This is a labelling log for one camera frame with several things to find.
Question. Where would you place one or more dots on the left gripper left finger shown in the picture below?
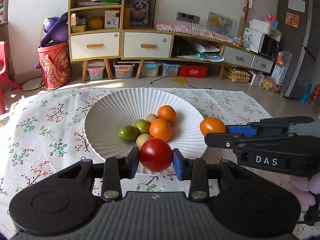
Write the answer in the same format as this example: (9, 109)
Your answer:
(116, 169)

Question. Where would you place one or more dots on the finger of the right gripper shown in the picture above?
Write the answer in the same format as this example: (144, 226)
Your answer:
(219, 140)
(269, 125)

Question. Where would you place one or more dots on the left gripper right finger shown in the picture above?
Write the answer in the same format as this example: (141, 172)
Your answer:
(194, 170)

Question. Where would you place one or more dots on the orange tomato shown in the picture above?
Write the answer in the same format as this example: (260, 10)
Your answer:
(212, 125)

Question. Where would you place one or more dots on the green avocado-like fruit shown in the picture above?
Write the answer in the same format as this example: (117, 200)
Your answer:
(128, 133)

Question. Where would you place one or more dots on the small tan round fruit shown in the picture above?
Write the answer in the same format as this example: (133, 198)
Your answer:
(142, 138)

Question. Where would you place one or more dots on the red tomato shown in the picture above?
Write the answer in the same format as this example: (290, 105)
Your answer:
(156, 155)

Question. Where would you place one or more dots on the green lime fruit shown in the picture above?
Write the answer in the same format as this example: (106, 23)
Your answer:
(142, 125)

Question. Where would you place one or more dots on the orange mandarin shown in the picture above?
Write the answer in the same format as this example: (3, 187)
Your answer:
(168, 113)
(161, 129)

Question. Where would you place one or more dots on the right hand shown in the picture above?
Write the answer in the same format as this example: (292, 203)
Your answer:
(306, 191)

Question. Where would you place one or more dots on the red storage box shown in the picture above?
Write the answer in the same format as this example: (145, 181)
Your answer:
(193, 71)

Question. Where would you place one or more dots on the white microwave oven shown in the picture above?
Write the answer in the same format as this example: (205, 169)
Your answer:
(260, 43)

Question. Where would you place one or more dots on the clear storage bin orange latch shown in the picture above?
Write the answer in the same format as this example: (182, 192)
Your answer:
(123, 70)

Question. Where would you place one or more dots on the clear storage bin blue lid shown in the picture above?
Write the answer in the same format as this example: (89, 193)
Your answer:
(150, 69)

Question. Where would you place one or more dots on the low curved TV cabinet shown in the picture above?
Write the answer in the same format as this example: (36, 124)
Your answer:
(196, 44)

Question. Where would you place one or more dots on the grey refrigerator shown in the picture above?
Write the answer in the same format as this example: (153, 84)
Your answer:
(299, 25)

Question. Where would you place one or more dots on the red decorated bucket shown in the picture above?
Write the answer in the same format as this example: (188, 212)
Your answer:
(55, 64)

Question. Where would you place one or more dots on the wooden shelf cabinet with drawers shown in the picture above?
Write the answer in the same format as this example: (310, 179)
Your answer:
(96, 32)

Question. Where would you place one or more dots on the red plastic chair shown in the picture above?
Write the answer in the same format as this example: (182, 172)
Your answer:
(4, 68)

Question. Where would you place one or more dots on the purple exercise ball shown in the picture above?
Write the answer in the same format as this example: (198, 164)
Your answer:
(55, 30)

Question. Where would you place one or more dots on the framed cat picture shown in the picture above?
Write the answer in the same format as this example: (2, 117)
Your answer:
(139, 13)

